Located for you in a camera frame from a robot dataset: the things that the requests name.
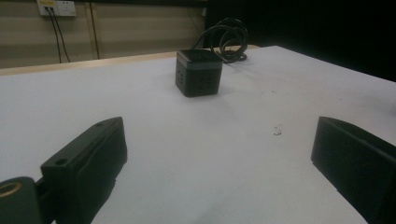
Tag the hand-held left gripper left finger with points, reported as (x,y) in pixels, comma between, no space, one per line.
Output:
(84,168)

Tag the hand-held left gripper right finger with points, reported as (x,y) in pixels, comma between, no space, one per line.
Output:
(358,161)

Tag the black cube power strip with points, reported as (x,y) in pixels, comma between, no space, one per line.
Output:
(197,74)

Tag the white wall socket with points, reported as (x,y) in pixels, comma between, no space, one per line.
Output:
(57,7)

